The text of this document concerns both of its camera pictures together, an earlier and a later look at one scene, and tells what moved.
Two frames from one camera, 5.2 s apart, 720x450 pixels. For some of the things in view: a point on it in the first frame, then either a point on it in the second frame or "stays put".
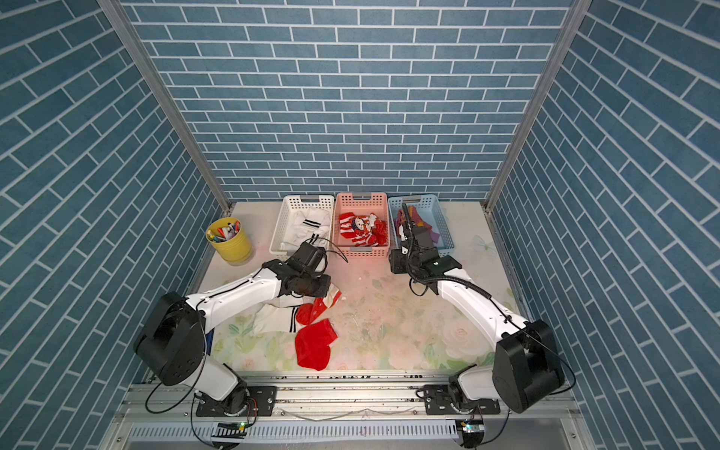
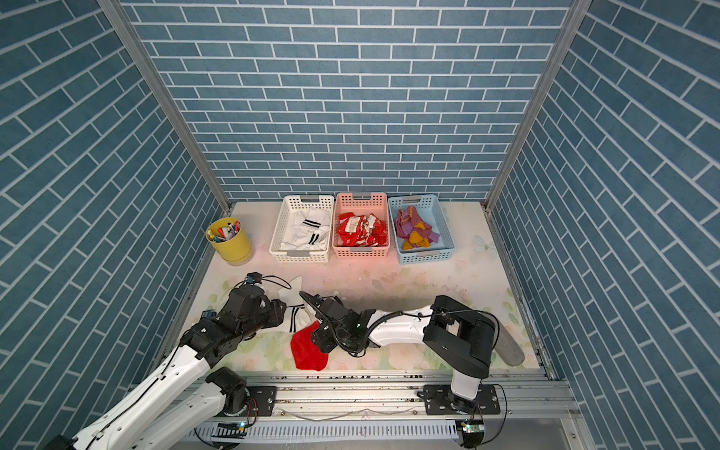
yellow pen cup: [228, 235] stays put
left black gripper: [324, 283] → [277, 311]
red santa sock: [363, 231] stays put
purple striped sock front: [417, 221] stays put
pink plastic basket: [361, 226] stays put
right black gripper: [396, 261] → [322, 339]
